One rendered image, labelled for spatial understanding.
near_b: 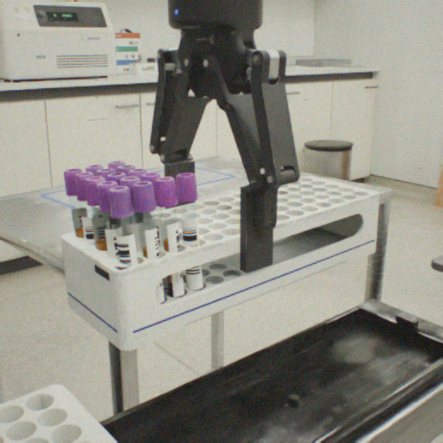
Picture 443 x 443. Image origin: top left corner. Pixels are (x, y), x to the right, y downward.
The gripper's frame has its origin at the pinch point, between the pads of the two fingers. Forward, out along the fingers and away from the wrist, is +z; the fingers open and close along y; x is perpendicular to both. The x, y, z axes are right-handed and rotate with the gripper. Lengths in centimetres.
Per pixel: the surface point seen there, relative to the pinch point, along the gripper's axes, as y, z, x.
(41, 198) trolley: 53, 10, -5
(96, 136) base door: 219, 29, -98
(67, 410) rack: -9.2, 5.3, 18.5
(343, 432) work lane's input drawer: -16.7, 10.4, 2.0
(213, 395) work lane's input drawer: -6.5, 11.5, 5.4
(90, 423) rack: -11.2, 5.3, 18.0
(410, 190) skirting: 184, 88, -328
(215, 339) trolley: 62, 56, -49
